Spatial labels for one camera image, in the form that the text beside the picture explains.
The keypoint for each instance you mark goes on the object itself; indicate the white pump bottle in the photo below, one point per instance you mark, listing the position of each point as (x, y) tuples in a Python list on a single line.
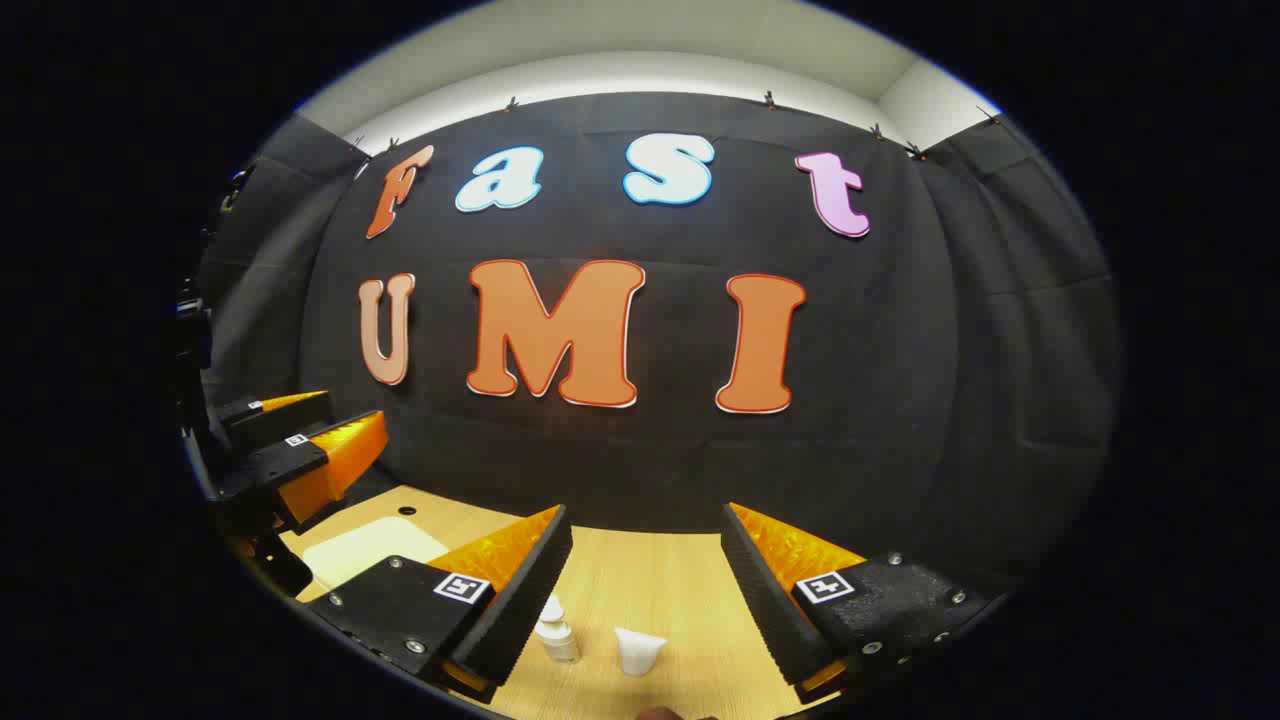
[(558, 640)]

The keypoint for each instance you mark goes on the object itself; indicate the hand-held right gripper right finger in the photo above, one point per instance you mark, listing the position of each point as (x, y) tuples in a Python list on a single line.
[(765, 600)]

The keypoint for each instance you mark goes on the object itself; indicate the white squeeze tube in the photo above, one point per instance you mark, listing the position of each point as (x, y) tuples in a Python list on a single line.
[(640, 652)]

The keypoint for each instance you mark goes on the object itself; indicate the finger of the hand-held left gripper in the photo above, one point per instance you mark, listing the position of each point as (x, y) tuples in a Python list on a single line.
[(270, 465), (275, 415)]

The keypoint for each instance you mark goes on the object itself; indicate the pale yellow small suitcase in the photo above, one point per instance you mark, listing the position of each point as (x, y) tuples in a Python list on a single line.
[(370, 550)]

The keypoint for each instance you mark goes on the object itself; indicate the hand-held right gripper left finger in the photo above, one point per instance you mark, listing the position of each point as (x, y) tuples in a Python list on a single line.
[(525, 600)]

